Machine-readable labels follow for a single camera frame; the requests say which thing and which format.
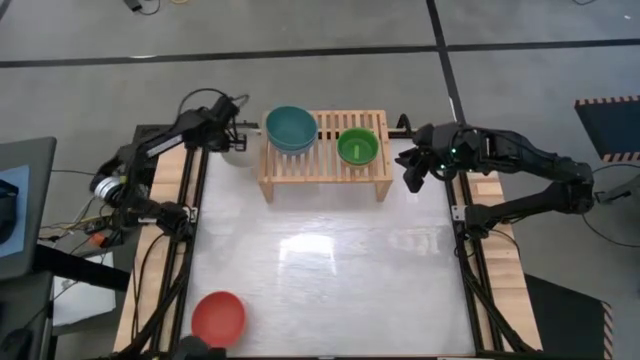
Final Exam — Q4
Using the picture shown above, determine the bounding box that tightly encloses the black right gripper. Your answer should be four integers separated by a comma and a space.
394, 121, 472, 195

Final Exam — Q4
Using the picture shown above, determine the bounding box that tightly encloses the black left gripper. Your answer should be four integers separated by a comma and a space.
206, 94, 249, 153

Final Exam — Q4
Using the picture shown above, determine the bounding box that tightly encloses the white bowl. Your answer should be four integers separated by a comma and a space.
221, 128, 262, 169

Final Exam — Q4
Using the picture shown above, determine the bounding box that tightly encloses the dark teal bowl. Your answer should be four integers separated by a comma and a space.
264, 104, 320, 154

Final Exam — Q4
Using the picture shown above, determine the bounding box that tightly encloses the green bowl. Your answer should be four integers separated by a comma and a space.
335, 126, 382, 168

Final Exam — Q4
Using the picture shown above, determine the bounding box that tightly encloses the blue bowl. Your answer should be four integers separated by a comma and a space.
268, 134, 318, 157

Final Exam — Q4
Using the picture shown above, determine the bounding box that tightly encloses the wooden slatted shelf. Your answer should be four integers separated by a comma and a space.
256, 109, 395, 203

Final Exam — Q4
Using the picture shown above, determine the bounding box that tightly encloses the black perforated box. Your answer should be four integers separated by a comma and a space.
133, 124, 176, 146

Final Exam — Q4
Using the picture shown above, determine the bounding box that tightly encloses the orange-red bowl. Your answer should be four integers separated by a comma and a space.
190, 290, 248, 350

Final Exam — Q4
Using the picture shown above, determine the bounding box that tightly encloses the black mat with striped edge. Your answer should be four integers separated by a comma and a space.
573, 95, 640, 164
523, 273, 614, 360

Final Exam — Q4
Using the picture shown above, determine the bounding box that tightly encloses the black beam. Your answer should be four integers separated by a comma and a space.
31, 243, 132, 292

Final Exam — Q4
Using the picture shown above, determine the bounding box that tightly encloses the grey stand foot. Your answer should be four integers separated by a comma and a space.
593, 174, 640, 205

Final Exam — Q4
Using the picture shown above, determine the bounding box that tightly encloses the white paper sheet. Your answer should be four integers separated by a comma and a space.
51, 251, 117, 329

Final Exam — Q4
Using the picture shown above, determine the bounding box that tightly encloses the blue pad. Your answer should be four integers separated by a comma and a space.
0, 164, 31, 259

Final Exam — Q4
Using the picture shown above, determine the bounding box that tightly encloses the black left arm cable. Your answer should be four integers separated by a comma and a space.
176, 87, 252, 117

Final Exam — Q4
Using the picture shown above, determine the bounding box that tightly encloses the black metal table frame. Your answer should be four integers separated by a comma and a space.
118, 128, 544, 360

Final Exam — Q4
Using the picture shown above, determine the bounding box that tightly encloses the tangled cable bundle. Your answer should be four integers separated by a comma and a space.
38, 166, 154, 252

